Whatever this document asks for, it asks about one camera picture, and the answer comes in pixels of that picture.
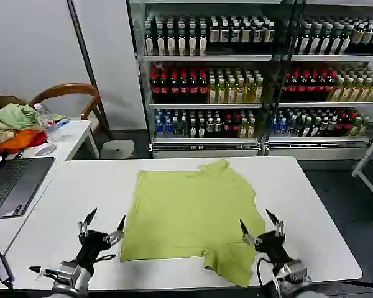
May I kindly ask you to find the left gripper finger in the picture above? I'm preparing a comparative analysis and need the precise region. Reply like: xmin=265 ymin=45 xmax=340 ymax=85
xmin=103 ymin=214 xmax=127 ymax=246
xmin=78 ymin=207 xmax=98 ymax=238

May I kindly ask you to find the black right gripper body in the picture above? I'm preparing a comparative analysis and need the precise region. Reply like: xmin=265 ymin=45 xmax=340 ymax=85
xmin=255 ymin=230 xmax=293 ymax=269

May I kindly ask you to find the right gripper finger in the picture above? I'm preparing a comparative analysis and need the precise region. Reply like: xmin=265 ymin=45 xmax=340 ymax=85
xmin=239 ymin=219 xmax=258 ymax=246
xmin=265 ymin=208 xmax=285 ymax=237

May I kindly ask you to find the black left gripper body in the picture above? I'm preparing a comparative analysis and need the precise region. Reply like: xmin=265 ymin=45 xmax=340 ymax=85
xmin=76 ymin=230 xmax=111 ymax=276

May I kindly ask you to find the light green shirt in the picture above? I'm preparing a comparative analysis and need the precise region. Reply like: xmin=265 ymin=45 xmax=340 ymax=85
xmin=120 ymin=158 xmax=267 ymax=289

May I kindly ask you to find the dark grey laptop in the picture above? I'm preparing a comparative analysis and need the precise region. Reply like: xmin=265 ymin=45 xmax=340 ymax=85
xmin=0 ymin=145 xmax=56 ymax=220

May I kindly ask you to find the white round stool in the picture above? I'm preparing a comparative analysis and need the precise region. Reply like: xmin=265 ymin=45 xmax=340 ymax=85
xmin=99 ymin=139 xmax=136 ymax=160

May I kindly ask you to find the grey computer mouse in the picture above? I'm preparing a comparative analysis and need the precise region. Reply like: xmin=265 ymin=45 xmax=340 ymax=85
xmin=34 ymin=143 xmax=57 ymax=156

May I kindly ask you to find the white side desk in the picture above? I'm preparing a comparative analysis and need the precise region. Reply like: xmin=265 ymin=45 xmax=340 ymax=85
xmin=18 ymin=120 xmax=100 ymax=163

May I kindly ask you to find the blue cloth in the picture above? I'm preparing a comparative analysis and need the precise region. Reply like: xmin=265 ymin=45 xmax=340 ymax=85
xmin=48 ymin=118 xmax=71 ymax=130

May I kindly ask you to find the orange crumpled garment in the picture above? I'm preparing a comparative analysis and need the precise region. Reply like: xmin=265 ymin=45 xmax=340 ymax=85
xmin=0 ymin=129 xmax=47 ymax=155

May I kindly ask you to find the clear plastic water bottle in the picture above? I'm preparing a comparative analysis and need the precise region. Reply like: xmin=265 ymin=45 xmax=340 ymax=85
xmin=34 ymin=104 xmax=63 ymax=143

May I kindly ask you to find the green crumpled garment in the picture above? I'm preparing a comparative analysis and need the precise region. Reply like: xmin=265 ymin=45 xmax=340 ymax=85
xmin=0 ymin=104 xmax=66 ymax=129

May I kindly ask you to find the beige crumpled garment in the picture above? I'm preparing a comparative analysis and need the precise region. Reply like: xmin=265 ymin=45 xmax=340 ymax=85
xmin=0 ymin=112 xmax=19 ymax=143

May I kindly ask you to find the brown wooden chair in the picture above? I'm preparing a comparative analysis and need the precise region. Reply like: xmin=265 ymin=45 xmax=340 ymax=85
xmin=29 ymin=83 xmax=105 ymax=137

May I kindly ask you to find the dark slanted pillar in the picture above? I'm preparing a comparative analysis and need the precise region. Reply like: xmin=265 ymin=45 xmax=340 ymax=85
xmin=66 ymin=0 xmax=114 ymax=140

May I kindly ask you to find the wide shelf of bottles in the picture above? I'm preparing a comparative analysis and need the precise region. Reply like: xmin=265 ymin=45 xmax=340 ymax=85
xmin=126 ymin=0 xmax=295 ymax=158

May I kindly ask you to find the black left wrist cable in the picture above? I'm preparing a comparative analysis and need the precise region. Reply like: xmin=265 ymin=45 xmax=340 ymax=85
xmin=94 ymin=253 xmax=117 ymax=265

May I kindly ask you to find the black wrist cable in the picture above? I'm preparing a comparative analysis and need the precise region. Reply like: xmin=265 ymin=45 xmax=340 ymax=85
xmin=256 ymin=256 xmax=278 ymax=287
xmin=94 ymin=253 xmax=117 ymax=265

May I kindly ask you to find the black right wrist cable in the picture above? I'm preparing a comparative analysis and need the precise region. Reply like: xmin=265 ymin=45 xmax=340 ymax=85
xmin=256 ymin=256 xmax=278 ymax=287

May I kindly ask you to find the grey metal frame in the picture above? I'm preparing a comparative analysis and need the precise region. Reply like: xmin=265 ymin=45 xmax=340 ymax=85
xmin=351 ymin=124 xmax=373 ymax=218

